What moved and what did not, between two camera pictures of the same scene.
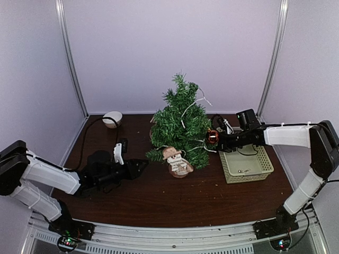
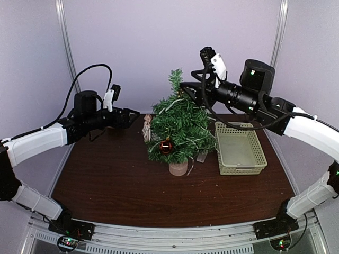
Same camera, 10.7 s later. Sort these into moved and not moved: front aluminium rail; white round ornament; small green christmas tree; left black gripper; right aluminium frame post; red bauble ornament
Moved: red bauble ornament; white round ornament; left black gripper
Not moved: front aluminium rail; small green christmas tree; right aluminium frame post
